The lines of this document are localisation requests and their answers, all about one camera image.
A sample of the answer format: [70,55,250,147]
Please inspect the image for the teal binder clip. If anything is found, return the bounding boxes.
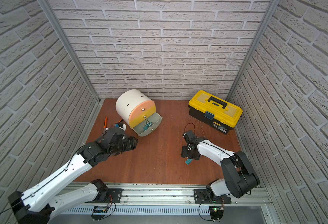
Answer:
[185,159,193,165]
[143,119,153,131]

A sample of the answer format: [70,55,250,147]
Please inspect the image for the yellow drawer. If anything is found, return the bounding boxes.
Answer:
[128,107,156,128]

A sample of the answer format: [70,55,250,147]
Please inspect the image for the white round drawer cabinet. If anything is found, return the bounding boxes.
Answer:
[115,89,151,125]

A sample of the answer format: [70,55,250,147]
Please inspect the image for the orange top drawer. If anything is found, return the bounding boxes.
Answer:
[129,100,156,119]

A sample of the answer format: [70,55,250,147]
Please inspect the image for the grey bottom drawer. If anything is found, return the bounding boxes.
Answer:
[133,113,163,137]

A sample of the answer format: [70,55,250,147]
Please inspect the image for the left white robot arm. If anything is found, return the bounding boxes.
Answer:
[8,126,138,224]

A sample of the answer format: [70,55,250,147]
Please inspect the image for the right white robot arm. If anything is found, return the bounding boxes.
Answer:
[181,134,260,201]

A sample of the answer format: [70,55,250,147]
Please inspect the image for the yellow black toolbox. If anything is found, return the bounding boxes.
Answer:
[188,90,243,134]

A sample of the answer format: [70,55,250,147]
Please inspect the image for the right controller board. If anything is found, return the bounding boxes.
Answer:
[209,206,224,221]

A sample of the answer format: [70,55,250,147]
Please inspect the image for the controller board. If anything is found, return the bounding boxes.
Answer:
[91,206,110,221]
[209,206,224,221]

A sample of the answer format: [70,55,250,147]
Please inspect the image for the left controller board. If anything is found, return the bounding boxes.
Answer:
[91,206,110,221]

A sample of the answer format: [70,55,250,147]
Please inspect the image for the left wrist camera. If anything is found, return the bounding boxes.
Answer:
[107,123,126,136]

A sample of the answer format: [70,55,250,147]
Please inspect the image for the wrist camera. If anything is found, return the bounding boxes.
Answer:
[183,130,197,145]
[107,123,126,136]

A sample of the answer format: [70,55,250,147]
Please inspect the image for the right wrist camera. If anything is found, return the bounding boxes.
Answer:
[183,130,197,145]

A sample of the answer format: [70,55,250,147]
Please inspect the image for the orange handled pliers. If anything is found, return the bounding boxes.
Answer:
[103,116,123,131]

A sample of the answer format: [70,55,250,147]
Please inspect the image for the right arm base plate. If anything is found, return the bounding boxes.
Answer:
[193,189,232,204]

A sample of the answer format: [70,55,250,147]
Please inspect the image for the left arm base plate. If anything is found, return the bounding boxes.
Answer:
[95,188,123,203]

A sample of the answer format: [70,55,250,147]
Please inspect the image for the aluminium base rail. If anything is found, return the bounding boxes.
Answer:
[41,182,274,207]

